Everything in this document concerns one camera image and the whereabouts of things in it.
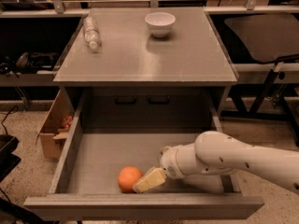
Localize black office chair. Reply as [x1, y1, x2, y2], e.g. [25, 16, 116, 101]
[224, 13, 299, 117]

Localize red item in box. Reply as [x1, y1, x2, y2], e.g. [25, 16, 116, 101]
[61, 116, 73, 129]

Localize clear plastic water bottle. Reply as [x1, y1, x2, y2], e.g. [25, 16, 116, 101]
[83, 16, 101, 50]

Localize orange fruit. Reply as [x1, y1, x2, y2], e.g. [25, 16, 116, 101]
[118, 166, 142, 193]

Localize white ceramic bowl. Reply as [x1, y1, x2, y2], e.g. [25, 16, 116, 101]
[145, 12, 176, 37]

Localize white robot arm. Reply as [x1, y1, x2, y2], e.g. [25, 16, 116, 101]
[133, 131, 299, 193]

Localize grey cabinet with drawers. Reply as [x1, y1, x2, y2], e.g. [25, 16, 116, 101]
[55, 7, 237, 133]

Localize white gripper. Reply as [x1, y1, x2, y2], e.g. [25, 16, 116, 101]
[133, 146, 185, 193]

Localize open grey top drawer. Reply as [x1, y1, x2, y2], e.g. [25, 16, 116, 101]
[24, 91, 263, 220]

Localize cardboard box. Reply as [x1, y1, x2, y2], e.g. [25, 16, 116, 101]
[39, 91, 74, 159]

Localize black headphones on shelf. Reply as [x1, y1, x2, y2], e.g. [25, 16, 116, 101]
[0, 52, 60, 75]

